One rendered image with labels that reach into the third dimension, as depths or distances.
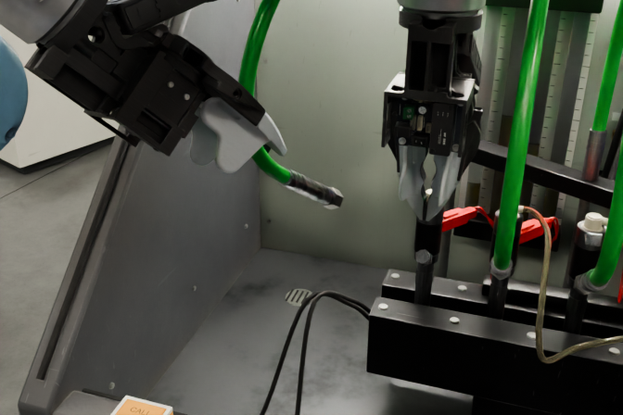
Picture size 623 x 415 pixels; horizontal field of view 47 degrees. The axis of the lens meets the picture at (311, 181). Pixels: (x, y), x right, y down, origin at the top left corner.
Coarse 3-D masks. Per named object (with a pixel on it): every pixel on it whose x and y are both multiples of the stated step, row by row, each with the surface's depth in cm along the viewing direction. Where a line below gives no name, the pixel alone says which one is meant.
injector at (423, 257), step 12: (420, 228) 75; (432, 228) 74; (420, 240) 76; (432, 240) 75; (420, 252) 74; (432, 252) 76; (420, 264) 77; (432, 264) 77; (420, 276) 78; (432, 276) 78; (420, 288) 78; (420, 300) 79
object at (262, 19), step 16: (272, 0) 58; (256, 16) 58; (272, 16) 58; (256, 32) 58; (256, 48) 58; (256, 64) 59; (240, 80) 59; (256, 160) 63; (272, 160) 64; (272, 176) 65; (288, 176) 66
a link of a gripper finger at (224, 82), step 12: (192, 60) 54; (204, 60) 53; (204, 72) 54; (216, 72) 54; (204, 84) 55; (216, 84) 54; (228, 84) 54; (240, 84) 55; (216, 96) 56; (228, 96) 55; (240, 96) 55; (252, 96) 56; (240, 108) 56; (252, 108) 57; (252, 120) 57
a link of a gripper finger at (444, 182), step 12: (456, 156) 67; (444, 168) 66; (456, 168) 68; (432, 180) 69; (444, 180) 65; (456, 180) 68; (432, 192) 70; (444, 192) 66; (432, 204) 70; (444, 204) 70; (432, 216) 71
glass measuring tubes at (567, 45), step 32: (512, 0) 87; (576, 0) 85; (480, 32) 92; (512, 32) 91; (544, 32) 88; (576, 32) 87; (512, 64) 91; (544, 64) 89; (576, 64) 88; (480, 96) 94; (512, 96) 92; (544, 96) 91; (576, 96) 90; (544, 128) 95; (576, 128) 94; (480, 192) 101; (544, 192) 98; (480, 224) 100
